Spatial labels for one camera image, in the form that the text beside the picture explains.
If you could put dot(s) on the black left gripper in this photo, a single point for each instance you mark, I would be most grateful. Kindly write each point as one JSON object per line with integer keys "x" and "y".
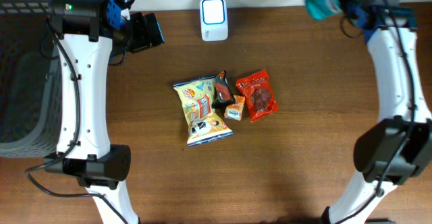
{"x": 146, "y": 38}

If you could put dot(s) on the black and red snack packet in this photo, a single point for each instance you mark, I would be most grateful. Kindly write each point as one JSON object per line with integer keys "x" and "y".
{"x": 223, "y": 94}

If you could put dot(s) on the beige snack bag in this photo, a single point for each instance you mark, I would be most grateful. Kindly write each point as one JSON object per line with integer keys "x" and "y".
{"x": 204, "y": 124}

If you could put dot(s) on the red candy bag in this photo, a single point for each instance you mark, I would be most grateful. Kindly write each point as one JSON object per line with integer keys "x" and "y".
{"x": 258, "y": 94}

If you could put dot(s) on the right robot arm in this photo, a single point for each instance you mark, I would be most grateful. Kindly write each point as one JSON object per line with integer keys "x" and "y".
{"x": 398, "y": 147}

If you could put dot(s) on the white barcode scanner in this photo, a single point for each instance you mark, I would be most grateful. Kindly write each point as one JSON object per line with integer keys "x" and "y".
{"x": 213, "y": 20}

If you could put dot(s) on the grey plastic mesh basket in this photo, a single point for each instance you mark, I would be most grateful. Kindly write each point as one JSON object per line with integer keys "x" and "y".
{"x": 30, "y": 81}

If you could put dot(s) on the small orange tissue pack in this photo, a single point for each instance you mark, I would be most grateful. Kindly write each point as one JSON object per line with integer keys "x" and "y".
{"x": 235, "y": 110}

